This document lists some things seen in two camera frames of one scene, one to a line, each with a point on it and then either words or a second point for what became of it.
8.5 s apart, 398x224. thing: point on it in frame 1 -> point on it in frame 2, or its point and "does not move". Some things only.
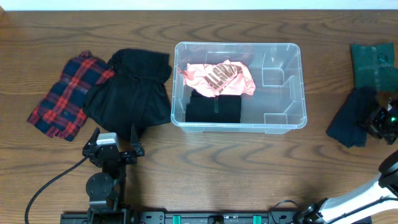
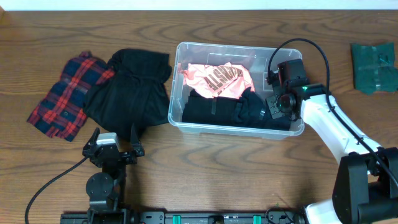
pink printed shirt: (221, 78) does not move
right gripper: (373, 126) -> (273, 111)
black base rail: (215, 217) does not move
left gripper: (127, 160) does not move
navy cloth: (344, 127) -> (251, 111)
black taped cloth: (221, 109) does not move
